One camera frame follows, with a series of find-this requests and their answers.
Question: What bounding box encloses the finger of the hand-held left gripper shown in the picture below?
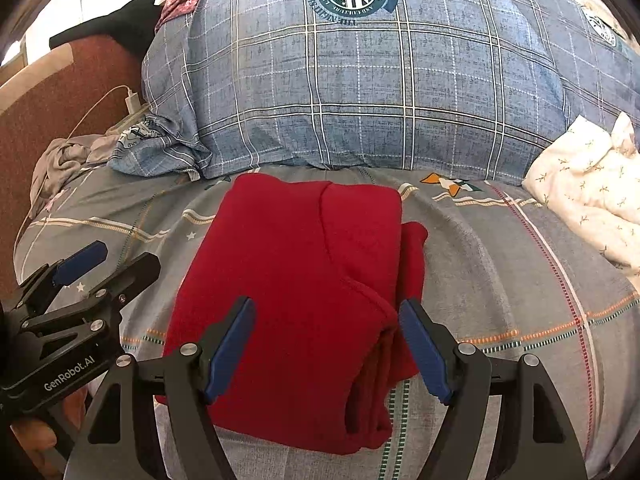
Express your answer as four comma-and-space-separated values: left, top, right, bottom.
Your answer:
19, 252, 162, 335
9, 241, 109, 313

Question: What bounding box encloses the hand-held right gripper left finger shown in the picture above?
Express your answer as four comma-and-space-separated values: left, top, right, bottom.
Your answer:
62, 296, 258, 480

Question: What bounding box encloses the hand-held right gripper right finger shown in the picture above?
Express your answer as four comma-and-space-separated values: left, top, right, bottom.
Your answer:
398, 299, 588, 480

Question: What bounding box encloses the red sweater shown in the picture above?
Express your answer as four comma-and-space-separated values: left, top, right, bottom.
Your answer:
154, 172, 430, 456

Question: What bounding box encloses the person's left hand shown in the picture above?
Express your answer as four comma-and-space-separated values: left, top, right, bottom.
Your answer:
10, 389, 90, 467

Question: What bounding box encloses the grey patterned bed sheet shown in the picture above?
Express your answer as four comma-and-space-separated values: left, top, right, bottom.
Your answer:
12, 165, 640, 480

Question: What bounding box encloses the grey crumpled cloth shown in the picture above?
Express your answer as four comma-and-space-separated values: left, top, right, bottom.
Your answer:
30, 132, 126, 207

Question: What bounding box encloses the brown red headboard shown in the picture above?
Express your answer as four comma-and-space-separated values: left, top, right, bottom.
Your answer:
0, 35, 151, 301

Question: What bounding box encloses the white floral cloth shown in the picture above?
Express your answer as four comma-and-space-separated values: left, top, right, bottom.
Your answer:
521, 111, 640, 281

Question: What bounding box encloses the black cloth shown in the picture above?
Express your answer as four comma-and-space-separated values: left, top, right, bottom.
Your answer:
47, 0, 163, 61

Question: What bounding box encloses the blue plaid pillow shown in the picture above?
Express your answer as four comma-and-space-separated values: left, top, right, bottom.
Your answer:
107, 0, 640, 187

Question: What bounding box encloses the white charger cable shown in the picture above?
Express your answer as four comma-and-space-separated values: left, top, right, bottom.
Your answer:
66, 85, 131, 142

